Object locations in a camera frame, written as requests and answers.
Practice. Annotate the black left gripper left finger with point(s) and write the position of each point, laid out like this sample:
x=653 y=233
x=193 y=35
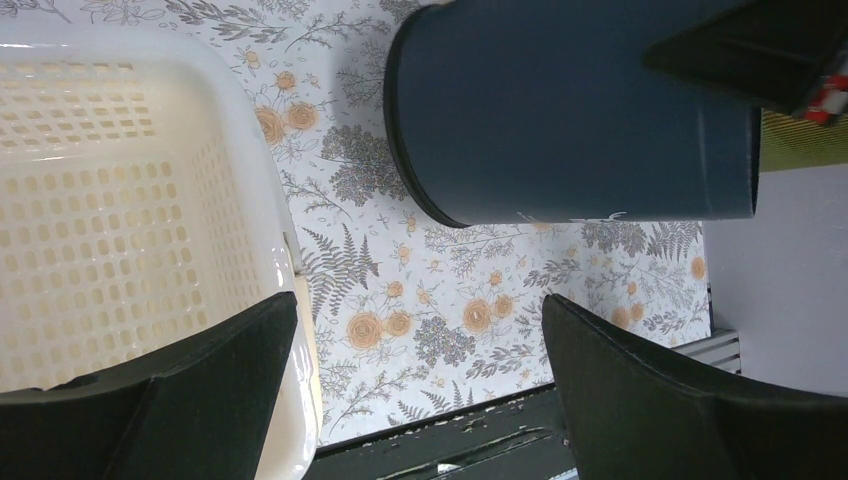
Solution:
x=198 y=408

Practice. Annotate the floral patterned table mat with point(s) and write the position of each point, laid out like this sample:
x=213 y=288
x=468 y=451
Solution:
x=413 y=318

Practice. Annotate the cream perforated plastic basket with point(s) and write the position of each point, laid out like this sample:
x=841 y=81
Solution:
x=139 y=205

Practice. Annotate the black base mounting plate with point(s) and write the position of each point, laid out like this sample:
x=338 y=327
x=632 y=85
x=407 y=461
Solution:
x=520 y=436

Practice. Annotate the dark blue cylindrical bin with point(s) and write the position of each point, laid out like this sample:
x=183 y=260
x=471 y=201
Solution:
x=501 y=112

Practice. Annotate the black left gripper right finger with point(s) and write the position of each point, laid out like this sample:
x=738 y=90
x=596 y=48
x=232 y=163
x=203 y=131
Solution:
x=634 y=409

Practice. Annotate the green ribbed waste bin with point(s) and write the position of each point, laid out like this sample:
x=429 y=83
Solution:
x=789 y=144

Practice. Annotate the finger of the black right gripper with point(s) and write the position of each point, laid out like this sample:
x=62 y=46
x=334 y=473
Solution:
x=789 y=57

